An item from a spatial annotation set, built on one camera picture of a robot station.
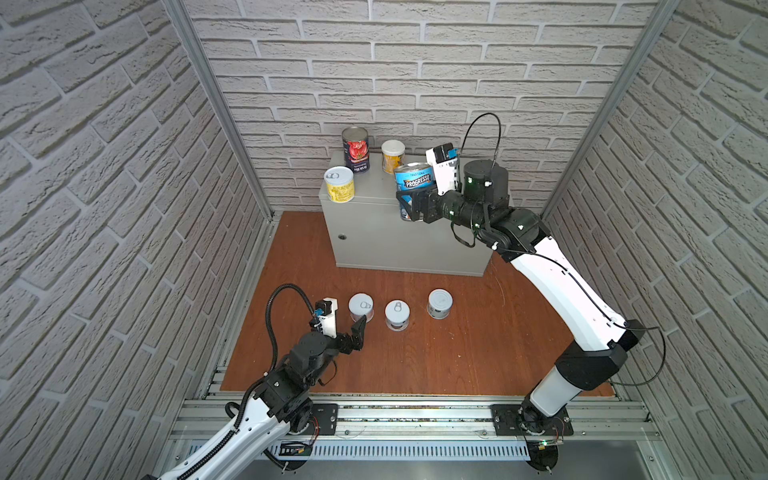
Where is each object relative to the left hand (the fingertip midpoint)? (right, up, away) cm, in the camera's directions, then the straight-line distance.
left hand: (353, 313), depth 78 cm
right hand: (+16, +32, -15) cm, 38 cm away
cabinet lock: (-5, +21, +13) cm, 25 cm away
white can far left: (+1, 0, +10) cm, 10 cm away
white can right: (+25, 0, +12) cm, 28 cm away
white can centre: (+12, -3, +10) cm, 16 cm away
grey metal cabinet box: (+2, +28, +6) cm, 29 cm away
